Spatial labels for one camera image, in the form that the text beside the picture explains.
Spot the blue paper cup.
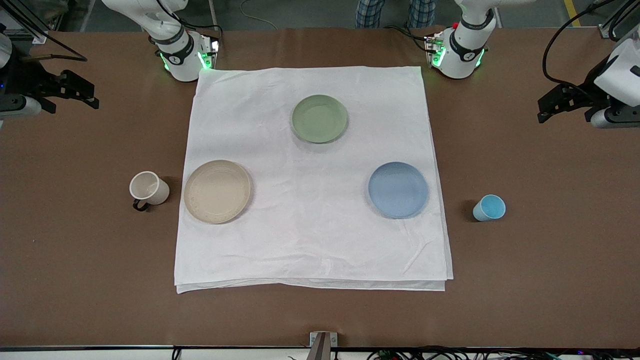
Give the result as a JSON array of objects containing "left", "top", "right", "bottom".
[{"left": 472, "top": 194, "right": 507, "bottom": 223}]

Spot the blue plate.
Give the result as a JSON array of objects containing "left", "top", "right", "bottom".
[{"left": 367, "top": 161, "right": 430, "bottom": 220}]

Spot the person in plaid trousers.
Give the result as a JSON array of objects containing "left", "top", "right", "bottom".
[{"left": 354, "top": 0, "right": 437, "bottom": 30}]

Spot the beige grey plate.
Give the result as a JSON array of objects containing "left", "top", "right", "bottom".
[{"left": 183, "top": 159, "right": 252, "bottom": 225}]

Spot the metal table bracket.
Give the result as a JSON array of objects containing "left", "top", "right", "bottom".
[{"left": 308, "top": 331, "right": 339, "bottom": 360}]

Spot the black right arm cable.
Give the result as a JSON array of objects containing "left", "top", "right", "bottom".
[{"left": 0, "top": 9, "right": 89, "bottom": 63}]

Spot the black base power cable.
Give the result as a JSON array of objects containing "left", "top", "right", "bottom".
[
  {"left": 155, "top": 0, "right": 224, "bottom": 51},
  {"left": 384, "top": 24, "right": 434, "bottom": 43}
]

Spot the white floor cable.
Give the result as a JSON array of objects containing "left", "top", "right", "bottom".
[{"left": 239, "top": 0, "right": 279, "bottom": 32}]

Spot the green plate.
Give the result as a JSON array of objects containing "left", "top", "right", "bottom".
[{"left": 291, "top": 94, "right": 349, "bottom": 145}]

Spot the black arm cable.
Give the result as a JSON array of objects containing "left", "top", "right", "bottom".
[
  {"left": 542, "top": 0, "right": 617, "bottom": 87},
  {"left": 0, "top": 9, "right": 89, "bottom": 63}
]

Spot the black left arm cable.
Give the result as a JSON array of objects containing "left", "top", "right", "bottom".
[{"left": 542, "top": 0, "right": 617, "bottom": 87}]

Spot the white mug black handle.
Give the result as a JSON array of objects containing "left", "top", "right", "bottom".
[{"left": 129, "top": 170, "right": 171, "bottom": 213}]

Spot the aluminium frame post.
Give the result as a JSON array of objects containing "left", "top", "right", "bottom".
[
  {"left": 0, "top": 0, "right": 50, "bottom": 45},
  {"left": 599, "top": 0, "right": 640, "bottom": 41}
]

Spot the white cloth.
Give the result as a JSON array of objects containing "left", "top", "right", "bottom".
[{"left": 173, "top": 66, "right": 455, "bottom": 295}]

